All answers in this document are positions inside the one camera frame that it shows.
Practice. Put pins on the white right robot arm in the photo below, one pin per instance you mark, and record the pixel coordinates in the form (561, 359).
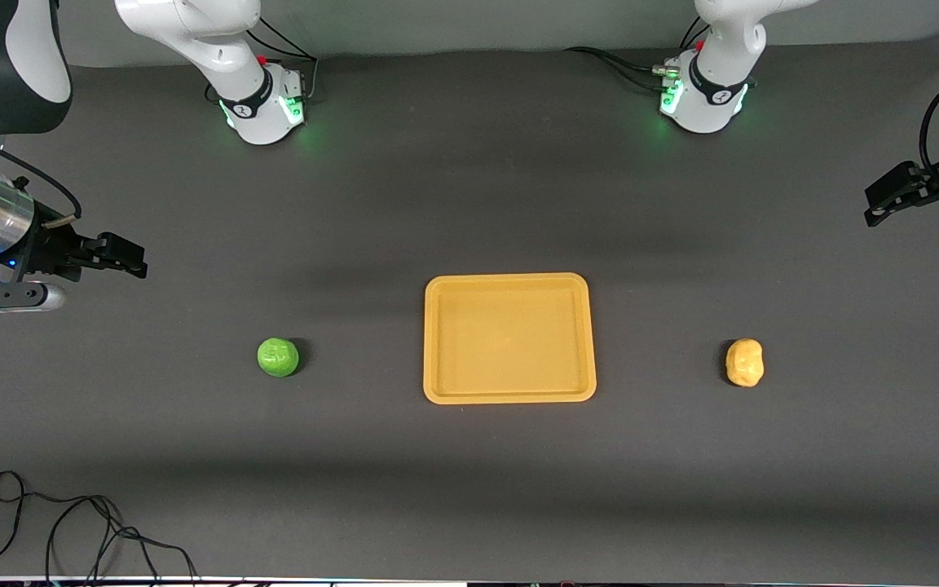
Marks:
(217, 49)

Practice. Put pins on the yellow potato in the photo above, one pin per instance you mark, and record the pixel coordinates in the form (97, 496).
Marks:
(744, 363)

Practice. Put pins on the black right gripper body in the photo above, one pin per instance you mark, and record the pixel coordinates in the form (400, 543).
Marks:
(47, 249)

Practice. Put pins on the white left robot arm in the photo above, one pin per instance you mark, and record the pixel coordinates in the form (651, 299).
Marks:
(714, 90)

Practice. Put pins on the green apple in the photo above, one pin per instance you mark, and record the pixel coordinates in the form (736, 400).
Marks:
(278, 357)

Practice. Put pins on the yellow plastic tray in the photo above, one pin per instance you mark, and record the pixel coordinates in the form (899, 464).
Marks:
(509, 337)

